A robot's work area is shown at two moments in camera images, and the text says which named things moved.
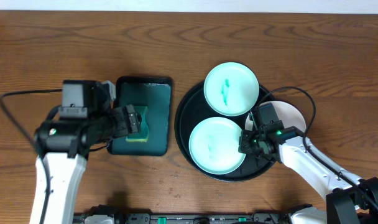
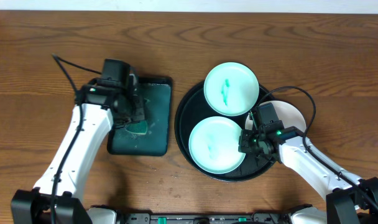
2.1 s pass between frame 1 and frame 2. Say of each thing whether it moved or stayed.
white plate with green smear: stayed
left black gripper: moved
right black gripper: stayed
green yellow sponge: moved
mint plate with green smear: stayed
